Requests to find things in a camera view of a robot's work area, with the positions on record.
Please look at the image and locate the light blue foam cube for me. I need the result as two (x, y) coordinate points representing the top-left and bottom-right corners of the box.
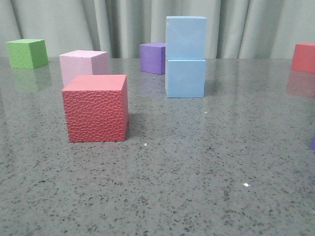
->
(165, 16), (207, 60)

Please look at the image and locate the large red textured cube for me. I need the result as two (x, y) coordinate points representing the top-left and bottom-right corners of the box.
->
(62, 74), (128, 142)

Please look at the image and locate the purple foam cube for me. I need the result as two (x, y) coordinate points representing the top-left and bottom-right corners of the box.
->
(139, 42), (166, 75)

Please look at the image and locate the pink foam cube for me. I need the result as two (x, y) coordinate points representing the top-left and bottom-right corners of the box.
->
(59, 50), (109, 86)

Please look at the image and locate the grey-green curtain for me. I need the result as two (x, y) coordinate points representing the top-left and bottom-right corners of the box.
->
(0, 0), (315, 59)

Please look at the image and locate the green foam cube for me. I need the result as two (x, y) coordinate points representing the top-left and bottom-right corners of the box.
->
(6, 39), (48, 68)

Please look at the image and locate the red foam cube far right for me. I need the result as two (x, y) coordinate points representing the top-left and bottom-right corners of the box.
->
(291, 42), (315, 73)

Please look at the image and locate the purple cube at right edge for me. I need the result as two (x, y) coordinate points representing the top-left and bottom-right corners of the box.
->
(311, 137), (315, 150)

